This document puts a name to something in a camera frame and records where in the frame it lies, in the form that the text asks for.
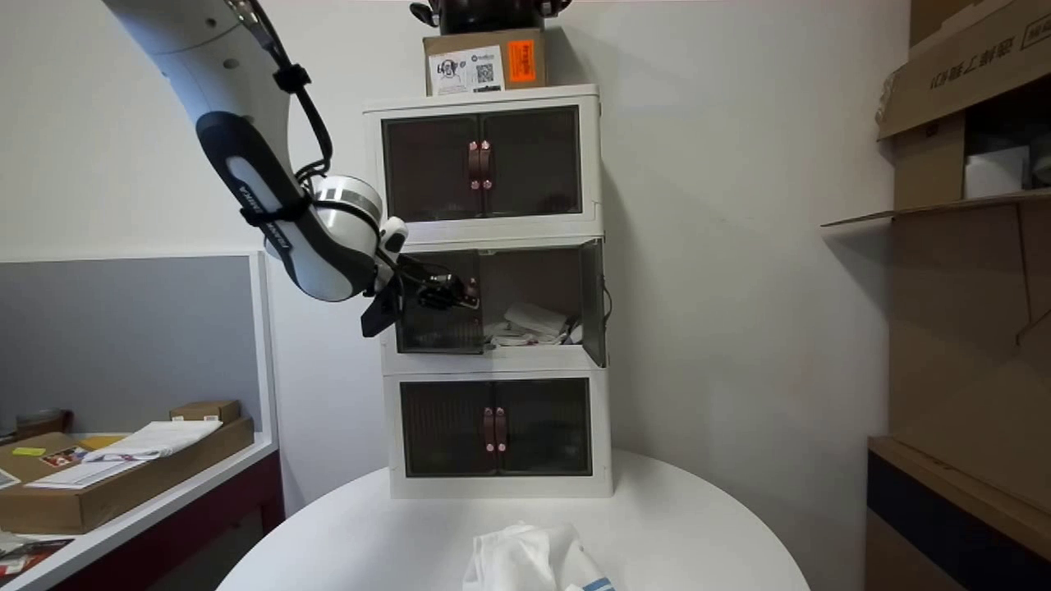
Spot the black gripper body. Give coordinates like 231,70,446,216
360,216,433,339

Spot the cabinet door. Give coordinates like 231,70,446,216
398,251,483,354
579,240,604,367

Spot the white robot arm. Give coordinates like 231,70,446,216
102,0,475,339

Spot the white cloth inside cabinet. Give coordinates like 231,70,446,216
486,304,582,349

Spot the middle white cabinet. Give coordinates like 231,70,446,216
384,244,596,376

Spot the white cabinet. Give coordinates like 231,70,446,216
365,85,604,251
384,244,596,376
387,372,613,498

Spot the top white cabinet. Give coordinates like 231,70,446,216
365,85,604,251

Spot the bottom white cabinet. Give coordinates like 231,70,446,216
387,372,613,498

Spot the cardboard box with labels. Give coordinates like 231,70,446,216
425,27,588,95

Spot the black object on box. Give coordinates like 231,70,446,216
406,0,571,33

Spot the white cloth on table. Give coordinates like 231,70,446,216
462,524,618,591

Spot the white round table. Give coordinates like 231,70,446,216
215,450,810,591

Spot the white side shelf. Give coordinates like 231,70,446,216
2,435,284,591

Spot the flat cardboard box with papers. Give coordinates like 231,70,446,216
0,404,252,536

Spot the cardboard shelving unit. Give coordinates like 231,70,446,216
830,0,1051,591

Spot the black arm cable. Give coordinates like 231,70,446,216
222,0,338,191

